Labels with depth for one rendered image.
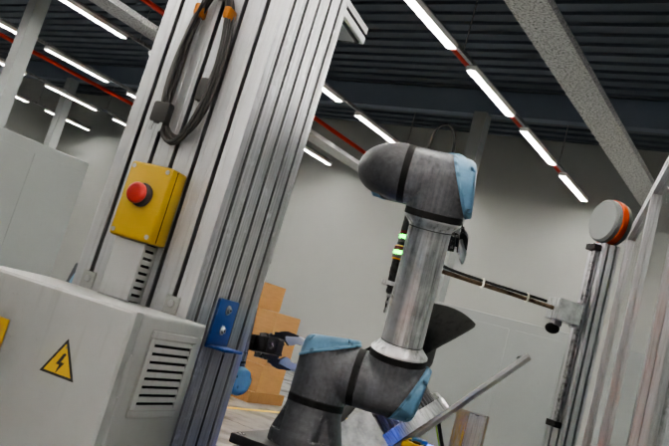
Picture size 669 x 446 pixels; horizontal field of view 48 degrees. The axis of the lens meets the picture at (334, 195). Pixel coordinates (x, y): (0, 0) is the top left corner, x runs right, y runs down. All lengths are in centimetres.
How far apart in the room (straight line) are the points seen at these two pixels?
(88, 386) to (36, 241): 756
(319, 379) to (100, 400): 54
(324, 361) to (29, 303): 60
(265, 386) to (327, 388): 908
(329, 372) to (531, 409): 799
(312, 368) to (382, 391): 15
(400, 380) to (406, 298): 16
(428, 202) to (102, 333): 66
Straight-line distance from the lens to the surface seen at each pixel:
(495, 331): 967
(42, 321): 119
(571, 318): 262
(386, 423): 232
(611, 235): 269
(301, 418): 153
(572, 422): 266
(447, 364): 985
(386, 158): 146
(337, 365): 152
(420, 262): 147
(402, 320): 149
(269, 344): 211
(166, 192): 130
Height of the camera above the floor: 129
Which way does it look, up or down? 9 degrees up
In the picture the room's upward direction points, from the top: 16 degrees clockwise
